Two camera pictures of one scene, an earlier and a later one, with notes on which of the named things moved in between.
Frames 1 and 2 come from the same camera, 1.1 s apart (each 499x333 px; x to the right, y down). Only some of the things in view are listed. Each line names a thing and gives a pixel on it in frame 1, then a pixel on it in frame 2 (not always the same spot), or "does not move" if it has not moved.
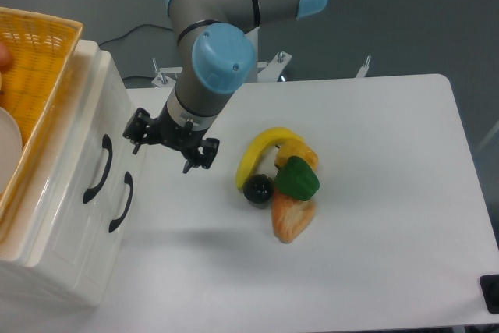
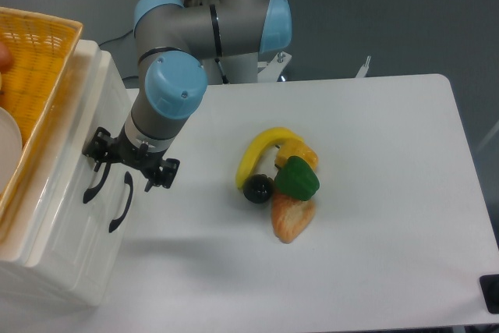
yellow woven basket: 41,46 does not move
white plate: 10,147 does not move
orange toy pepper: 291,147 does not move
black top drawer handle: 107,144 does not move
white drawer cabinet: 83,193 does not move
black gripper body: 165,130 to 148,162
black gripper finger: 210,147 to 165,175
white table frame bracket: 364,69 does not move
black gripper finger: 136,129 to 99,147
